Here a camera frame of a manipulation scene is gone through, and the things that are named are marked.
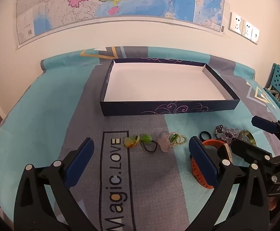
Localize yellow green pendant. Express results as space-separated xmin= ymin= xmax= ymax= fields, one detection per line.
xmin=124 ymin=136 xmax=140 ymax=148

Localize green bead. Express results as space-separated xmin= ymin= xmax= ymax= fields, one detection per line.
xmin=139 ymin=135 xmax=160 ymax=153

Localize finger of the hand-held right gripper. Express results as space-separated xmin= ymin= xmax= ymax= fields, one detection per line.
xmin=251 ymin=116 xmax=280 ymax=151
xmin=231 ymin=137 xmax=274 ymax=167

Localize orange strap watch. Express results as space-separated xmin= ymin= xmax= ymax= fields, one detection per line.
xmin=190 ymin=140 xmax=232 ymax=188

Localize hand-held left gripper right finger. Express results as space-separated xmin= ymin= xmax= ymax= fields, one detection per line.
xmin=188 ymin=136 xmax=277 ymax=231

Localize white wall socket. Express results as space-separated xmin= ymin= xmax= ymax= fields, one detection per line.
xmin=250 ymin=26 xmax=260 ymax=44
xmin=241 ymin=19 xmax=253 ymax=39
xmin=228 ymin=12 xmax=243 ymax=34

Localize gold wire rings with green stone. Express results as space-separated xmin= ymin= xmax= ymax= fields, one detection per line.
xmin=168 ymin=132 xmax=187 ymax=146

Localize pink flower pendant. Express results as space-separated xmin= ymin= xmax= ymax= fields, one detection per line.
xmin=158 ymin=133 xmax=172 ymax=153

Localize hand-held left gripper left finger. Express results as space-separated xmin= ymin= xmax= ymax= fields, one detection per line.
xmin=14 ymin=138 xmax=99 ymax=231

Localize dark blue shallow cardboard box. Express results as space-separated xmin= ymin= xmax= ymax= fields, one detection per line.
xmin=100 ymin=58 xmax=241 ymax=117

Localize clear crystal bead bracelet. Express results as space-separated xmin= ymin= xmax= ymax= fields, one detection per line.
xmin=219 ymin=128 xmax=240 ymax=145

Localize colourful wall map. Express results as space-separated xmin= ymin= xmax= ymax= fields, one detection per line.
xmin=15 ymin=0 xmax=226 ymax=49

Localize yellow and black bangle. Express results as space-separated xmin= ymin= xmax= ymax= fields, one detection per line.
xmin=238 ymin=130 xmax=259 ymax=148

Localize printed teal and grey blanket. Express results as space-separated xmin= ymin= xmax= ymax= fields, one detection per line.
xmin=0 ymin=46 xmax=280 ymax=231

